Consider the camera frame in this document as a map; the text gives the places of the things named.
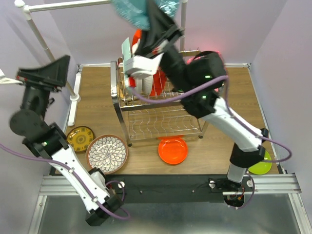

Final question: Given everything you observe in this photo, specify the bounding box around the pink printed garment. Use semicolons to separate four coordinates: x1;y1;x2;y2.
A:
187;51;225;69

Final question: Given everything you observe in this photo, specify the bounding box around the teal scalloped plate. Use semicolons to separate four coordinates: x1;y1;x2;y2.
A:
112;0;179;30

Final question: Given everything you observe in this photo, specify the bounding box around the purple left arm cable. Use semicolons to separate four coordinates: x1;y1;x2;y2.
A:
0;142;131;220

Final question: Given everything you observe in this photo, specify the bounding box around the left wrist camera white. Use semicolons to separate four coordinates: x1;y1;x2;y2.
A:
0;69;22;85

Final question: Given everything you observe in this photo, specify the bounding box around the white clothes rail frame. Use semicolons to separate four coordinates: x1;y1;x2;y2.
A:
14;0;188;127

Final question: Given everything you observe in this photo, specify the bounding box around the cream plate blue swirl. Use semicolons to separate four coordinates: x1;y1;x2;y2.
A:
132;37;142;94

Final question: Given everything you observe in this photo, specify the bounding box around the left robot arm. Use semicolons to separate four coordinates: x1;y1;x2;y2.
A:
9;55;123;226

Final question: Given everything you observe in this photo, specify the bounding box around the mint rectangular plate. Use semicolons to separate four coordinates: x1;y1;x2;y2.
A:
121;38;132;80

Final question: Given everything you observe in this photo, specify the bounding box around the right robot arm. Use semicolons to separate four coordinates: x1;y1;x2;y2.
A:
135;0;269;191

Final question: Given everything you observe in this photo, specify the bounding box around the flower plate brown rim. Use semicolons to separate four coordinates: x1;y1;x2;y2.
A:
142;76;154;96
86;135;128;174

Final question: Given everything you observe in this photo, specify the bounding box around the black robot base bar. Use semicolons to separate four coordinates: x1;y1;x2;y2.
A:
106;174;253;203

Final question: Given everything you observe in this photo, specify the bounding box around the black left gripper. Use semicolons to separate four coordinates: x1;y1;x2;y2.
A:
14;53;69;118

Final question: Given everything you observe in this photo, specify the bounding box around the steel wire dish rack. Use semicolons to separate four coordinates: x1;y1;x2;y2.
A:
110;58;208;147

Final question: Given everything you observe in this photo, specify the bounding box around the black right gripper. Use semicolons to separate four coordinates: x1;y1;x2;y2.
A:
132;0;193;95

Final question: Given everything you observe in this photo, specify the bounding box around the orange plastic plate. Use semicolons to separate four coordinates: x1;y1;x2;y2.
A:
158;135;189;165

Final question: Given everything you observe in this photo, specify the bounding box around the orange garment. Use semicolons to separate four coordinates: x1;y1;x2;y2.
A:
133;29;167;97

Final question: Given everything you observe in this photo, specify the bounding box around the lime green plate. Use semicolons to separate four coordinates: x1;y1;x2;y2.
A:
248;161;272;175

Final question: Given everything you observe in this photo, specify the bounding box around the yellow patterned small plate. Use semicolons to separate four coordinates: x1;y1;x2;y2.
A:
67;126;96;153

